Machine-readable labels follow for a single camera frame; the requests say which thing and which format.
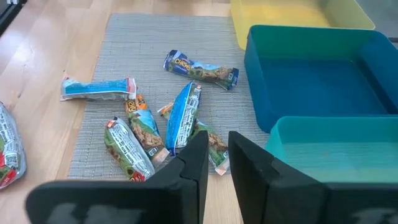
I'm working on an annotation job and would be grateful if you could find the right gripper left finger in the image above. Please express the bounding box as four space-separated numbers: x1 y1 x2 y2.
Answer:
25 129 210 224

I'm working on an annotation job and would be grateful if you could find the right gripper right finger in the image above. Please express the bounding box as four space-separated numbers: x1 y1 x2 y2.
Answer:
228 130 398 224

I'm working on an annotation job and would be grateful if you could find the red chocolate chip granola bar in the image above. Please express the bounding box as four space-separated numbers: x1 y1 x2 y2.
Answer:
104 116 155 183
0 101 27 190

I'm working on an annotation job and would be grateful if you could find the orange Chewy granola bar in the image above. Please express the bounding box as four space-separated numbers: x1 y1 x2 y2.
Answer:
157 102 231 177
124 93 171 166

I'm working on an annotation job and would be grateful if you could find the blue Chewy granola bar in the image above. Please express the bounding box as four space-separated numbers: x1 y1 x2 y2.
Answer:
163 49 240 91
164 81 202 156
60 76 137 102

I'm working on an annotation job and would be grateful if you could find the teal plastic bin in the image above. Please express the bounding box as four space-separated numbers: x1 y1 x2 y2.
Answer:
264 115 398 184

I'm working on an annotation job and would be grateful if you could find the dark blue plastic bin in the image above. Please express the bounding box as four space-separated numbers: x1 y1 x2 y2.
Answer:
244 24 398 134

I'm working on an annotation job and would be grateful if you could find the grey woven placemat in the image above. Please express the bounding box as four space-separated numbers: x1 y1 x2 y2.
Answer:
67 12 271 180

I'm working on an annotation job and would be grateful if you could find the yellow plastic bin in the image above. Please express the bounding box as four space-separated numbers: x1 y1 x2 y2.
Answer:
229 0 376 51

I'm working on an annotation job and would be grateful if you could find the black aluminium frame rail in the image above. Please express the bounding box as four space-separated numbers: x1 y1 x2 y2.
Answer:
0 0 28 37

